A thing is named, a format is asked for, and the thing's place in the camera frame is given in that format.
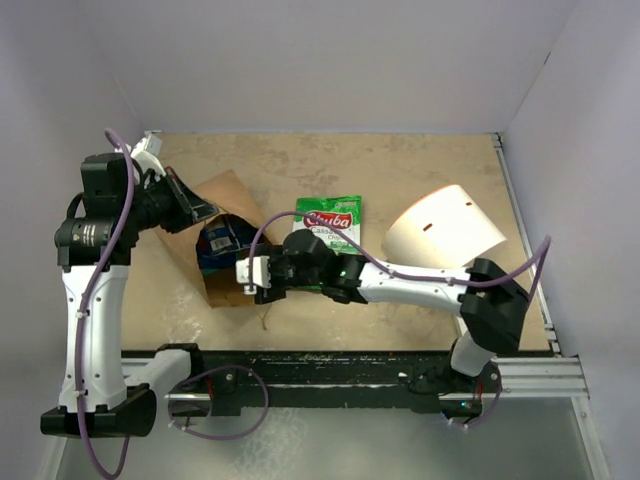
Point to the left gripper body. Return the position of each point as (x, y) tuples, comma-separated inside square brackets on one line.
[(160, 204)]

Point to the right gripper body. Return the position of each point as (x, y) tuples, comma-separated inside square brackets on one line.
[(284, 275)]

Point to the brown paper bag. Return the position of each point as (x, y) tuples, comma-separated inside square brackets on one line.
[(220, 289)]

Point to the green Chuba cassava chips bag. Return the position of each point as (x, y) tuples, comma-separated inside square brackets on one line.
[(337, 220)]

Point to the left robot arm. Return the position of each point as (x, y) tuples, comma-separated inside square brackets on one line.
[(120, 199)]

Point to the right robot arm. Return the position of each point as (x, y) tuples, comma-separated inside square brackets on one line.
[(490, 301)]

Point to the blue snack packet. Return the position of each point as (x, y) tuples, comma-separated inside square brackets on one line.
[(221, 241)]

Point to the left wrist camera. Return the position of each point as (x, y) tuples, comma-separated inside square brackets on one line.
[(146, 153)]

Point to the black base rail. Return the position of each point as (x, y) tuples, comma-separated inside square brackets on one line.
[(419, 381)]

